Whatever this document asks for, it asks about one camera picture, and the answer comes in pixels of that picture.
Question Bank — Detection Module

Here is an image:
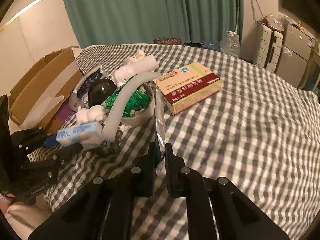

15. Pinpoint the blue white tube box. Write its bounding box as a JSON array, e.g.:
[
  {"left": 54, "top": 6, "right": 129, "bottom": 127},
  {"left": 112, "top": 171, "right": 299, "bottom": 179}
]
[{"left": 56, "top": 121, "right": 104, "bottom": 147}]

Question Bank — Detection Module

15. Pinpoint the white cloth toy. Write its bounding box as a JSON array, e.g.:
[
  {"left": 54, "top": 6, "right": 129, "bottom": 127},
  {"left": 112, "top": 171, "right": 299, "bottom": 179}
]
[{"left": 111, "top": 49, "right": 158, "bottom": 87}]

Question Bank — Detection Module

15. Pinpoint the red beige medicine box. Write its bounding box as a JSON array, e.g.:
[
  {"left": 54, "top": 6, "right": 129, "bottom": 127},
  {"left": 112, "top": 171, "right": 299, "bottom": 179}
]
[{"left": 154, "top": 62, "right": 223, "bottom": 115}]

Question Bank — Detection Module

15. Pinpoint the white black snack sachet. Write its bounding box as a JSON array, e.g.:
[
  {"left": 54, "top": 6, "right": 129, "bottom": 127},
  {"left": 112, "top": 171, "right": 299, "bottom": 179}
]
[{"left": 68, "top": 64, "right": 105, "bottom": 112}]

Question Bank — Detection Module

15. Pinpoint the clear plastic packet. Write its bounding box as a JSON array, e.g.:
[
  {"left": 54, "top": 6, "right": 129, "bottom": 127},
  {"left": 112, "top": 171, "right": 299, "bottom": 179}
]
[{"left": 154, "top": 85, "right": 165, "bottom": 175}]

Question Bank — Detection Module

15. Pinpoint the black round object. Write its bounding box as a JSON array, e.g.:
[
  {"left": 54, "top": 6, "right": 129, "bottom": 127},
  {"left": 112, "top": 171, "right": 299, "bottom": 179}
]
[{"left": 88, "top": 79, "right": 117, "bottom": 108}]

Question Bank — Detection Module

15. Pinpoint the person's left hand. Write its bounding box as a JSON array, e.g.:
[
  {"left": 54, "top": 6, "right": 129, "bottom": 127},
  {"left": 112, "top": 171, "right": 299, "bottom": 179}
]
[{"left": 0, "top": 193, "right": 15, "bottom": 213}]

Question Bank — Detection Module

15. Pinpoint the brown cardboard box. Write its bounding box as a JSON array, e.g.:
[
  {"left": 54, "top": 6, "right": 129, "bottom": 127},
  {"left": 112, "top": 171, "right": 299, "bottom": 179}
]
[{"left": 8, "top": 47, "right": 83, "bottom": 134}]

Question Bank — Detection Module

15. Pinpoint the small white plush toy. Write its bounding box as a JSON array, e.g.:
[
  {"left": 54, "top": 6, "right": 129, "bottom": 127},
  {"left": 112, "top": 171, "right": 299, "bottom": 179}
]
[{"left": 76, "top": 105, "right": 107, "bottom": 125}]

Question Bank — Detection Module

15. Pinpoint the checkered gray white cloth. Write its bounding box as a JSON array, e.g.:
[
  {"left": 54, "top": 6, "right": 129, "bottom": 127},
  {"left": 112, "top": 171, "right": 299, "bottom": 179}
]
[{"left": 46, "top": 44, "right": 319, "bottom": 239}]

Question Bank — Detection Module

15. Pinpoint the gray round basket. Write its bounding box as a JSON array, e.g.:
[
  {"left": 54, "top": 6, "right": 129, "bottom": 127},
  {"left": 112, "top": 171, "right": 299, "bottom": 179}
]
[{"left": 101, "top": 72, "right": 161, "bottom": 142}]

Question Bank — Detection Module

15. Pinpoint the green packet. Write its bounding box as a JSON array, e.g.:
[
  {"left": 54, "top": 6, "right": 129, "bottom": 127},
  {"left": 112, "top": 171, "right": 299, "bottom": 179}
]
[{"left": 100, "top": 84, "right": 152, "bottom": 118}]

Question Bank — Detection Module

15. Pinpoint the green curtain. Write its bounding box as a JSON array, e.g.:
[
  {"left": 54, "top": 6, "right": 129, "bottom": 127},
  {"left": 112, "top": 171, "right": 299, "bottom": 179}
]
[{"left": 63, "top": 0, "right": 244, "bottom": 48}]

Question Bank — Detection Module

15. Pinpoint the dark patterned bag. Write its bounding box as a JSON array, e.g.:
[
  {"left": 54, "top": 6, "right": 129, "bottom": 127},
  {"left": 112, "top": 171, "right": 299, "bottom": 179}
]
[{"left": 154, "top": 38, "right": 182, "bottom": 45}]

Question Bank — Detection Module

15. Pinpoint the clear water bottle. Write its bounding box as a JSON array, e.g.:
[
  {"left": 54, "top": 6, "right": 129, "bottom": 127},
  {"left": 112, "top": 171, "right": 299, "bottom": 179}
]
[{"left": 220, "top": 31, "right": 240, "bottom": 57}]

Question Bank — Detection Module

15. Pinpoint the blue plastic bag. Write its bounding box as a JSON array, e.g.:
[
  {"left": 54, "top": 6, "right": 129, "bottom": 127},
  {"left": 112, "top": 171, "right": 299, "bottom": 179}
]
[{"left": 202, "top": 41, "right": 221, "bottom": 51}]

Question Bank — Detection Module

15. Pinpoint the white suitcase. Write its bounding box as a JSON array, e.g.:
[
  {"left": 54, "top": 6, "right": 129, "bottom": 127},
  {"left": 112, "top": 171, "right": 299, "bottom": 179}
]
[{"left": 253, "top": 25, "right": 283, "bottom": 73}]

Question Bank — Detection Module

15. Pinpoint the silver small fridge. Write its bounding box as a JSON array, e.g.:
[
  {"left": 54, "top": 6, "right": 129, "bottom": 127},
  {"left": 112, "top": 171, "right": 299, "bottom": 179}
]
[{"left": 275, "top": 23, "right": 312, "bottom": 88}]

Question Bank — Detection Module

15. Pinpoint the black wall television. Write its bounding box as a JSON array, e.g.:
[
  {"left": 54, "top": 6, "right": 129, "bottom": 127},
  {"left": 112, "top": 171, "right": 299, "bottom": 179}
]
[{"left": 282, "top": 0, "right": 319, "bottom": 33}]

